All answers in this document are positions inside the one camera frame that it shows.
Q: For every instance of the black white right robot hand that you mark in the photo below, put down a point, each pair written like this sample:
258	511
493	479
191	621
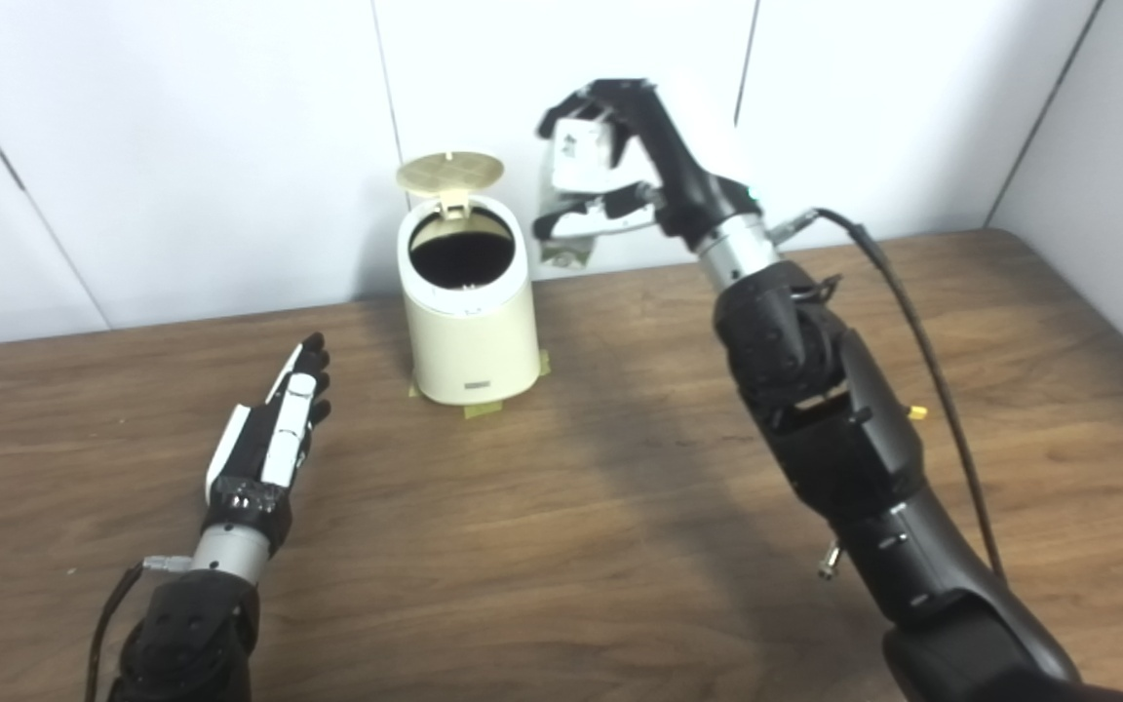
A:
688	185

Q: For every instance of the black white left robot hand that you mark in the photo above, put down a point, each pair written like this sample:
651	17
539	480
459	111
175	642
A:
264	458

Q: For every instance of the white green milk carton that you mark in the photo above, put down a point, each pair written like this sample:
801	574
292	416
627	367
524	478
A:
581	156

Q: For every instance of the cream round bin lid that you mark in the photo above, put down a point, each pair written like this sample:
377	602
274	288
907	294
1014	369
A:
449	173

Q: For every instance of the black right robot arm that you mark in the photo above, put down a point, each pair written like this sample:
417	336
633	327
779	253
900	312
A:
815	390

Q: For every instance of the cream-colored plastic bin body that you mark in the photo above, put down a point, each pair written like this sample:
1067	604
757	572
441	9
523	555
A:
474	341

